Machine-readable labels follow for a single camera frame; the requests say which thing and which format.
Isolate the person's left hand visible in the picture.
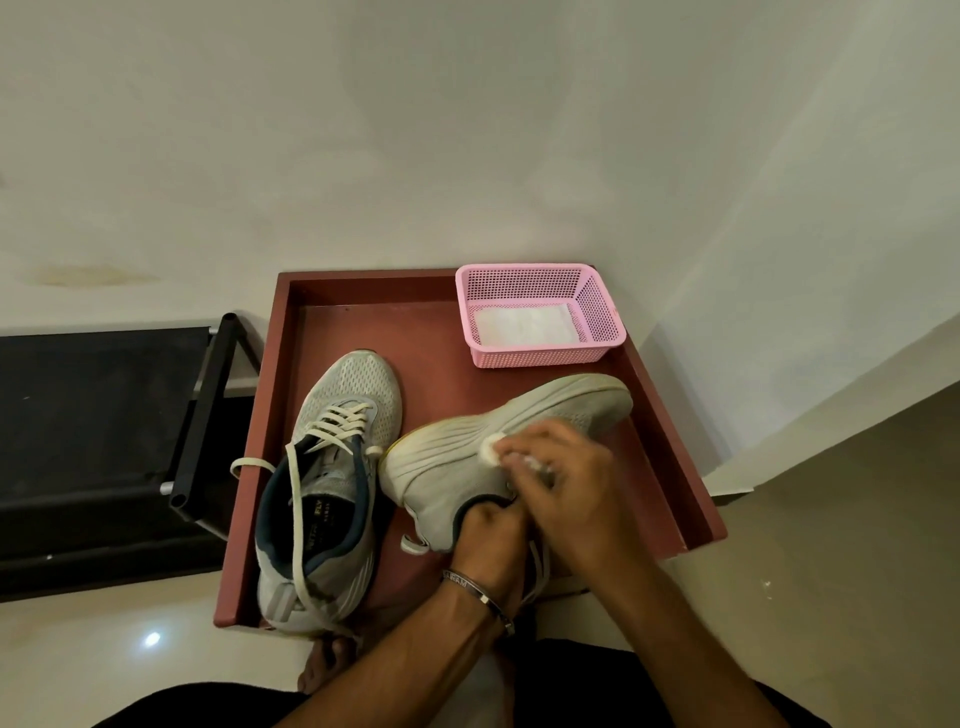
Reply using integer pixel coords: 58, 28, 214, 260
449, 500, 530, 620

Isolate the person's right hand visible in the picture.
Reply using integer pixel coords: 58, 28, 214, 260
492, 417, 654, 594

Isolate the grey sneaker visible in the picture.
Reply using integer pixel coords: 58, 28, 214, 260
378, 373, 635, 609
230, 349, 404, 639

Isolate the white wipe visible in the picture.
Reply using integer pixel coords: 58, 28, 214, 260
479, 433, 556, 478

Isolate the reddish-brown side table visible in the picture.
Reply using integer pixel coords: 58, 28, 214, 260
212, 264, 730, 631

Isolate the black shoe rack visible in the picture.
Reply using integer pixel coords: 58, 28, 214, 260
0, 312, 264, 603

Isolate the person's right forearm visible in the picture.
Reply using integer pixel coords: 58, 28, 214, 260
596, 562, 789, 728

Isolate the person's left forearm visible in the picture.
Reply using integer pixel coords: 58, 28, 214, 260
277, 581, 515, 728

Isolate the stack of white wipes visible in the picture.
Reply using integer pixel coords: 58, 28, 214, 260
473, 303, 583, 348

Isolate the person's left foot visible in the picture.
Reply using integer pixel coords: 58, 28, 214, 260
297, 633, 358, 697

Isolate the pink plastic basket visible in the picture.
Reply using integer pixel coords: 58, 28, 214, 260
455, 263, 628, 370

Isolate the silver bracelet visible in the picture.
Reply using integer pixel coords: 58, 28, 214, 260
440, 568, 519, 639

